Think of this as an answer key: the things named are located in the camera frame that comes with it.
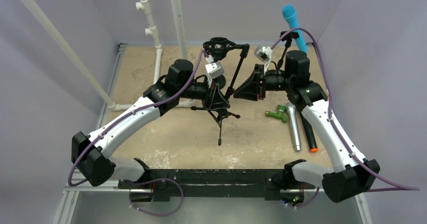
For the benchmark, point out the black clip round-base stand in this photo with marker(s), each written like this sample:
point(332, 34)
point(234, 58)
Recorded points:
point(288, 40)

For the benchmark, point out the white PVC pipe frame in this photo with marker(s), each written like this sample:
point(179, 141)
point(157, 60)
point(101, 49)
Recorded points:
point(152, 30)

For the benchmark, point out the green tap faucet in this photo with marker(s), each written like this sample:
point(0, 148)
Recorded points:
point(278, 114)

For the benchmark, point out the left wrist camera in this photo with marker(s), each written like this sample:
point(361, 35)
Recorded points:
point(213, 68)

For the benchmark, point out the black shock-mount round-base stand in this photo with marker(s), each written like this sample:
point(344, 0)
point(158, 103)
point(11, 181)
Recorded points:
point(220, 81)

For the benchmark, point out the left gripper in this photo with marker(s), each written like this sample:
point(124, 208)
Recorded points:
point(213, 99)

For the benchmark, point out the silver grey microphone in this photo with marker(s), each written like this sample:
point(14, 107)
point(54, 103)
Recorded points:
point(291, 110)

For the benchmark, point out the black microphone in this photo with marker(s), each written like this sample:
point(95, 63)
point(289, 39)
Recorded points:
point(309, 133)

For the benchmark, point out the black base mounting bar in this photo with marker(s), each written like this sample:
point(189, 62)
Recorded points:
point(267, 184)

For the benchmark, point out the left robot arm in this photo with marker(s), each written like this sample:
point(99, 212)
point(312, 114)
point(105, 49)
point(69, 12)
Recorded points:
point(92, 153)

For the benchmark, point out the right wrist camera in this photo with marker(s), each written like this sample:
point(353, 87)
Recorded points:
point(264, 54)

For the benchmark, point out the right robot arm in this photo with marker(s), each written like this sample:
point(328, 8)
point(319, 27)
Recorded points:
point(347, 177)

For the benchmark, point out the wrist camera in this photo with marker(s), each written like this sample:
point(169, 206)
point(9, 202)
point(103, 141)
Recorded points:
point(264, 54)
point(213, 68)

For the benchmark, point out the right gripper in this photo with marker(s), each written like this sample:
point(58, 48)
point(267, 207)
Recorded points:
point(262, 82)

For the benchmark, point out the blue microphone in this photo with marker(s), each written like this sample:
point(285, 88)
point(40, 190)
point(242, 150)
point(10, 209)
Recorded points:
point(289, 14)

